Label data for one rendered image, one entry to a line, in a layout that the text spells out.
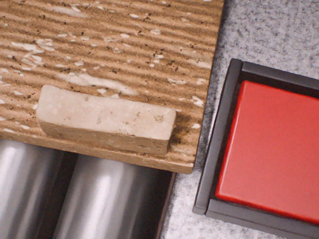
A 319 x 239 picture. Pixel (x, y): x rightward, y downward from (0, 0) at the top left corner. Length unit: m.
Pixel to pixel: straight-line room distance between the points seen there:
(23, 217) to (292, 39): 0.16
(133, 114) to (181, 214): 0.06
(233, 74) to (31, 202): 0.11
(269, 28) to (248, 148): 0.07
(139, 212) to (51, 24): 0.10
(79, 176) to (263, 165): 0.09
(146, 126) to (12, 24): 0.09
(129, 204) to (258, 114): 0.07
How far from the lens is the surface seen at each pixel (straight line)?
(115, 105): 0.26
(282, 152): 0.30
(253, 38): 0.33
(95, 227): 0.29
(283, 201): 0.29
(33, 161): 0.31
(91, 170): 0.30
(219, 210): 0.28
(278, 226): 0.29
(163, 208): 0.34
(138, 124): 0.26
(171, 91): 0.29
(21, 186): 0.30
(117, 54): 0.30
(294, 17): 0.34
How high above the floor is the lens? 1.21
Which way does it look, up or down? 72 degrees down
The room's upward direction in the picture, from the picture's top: 5 degrees clockwise
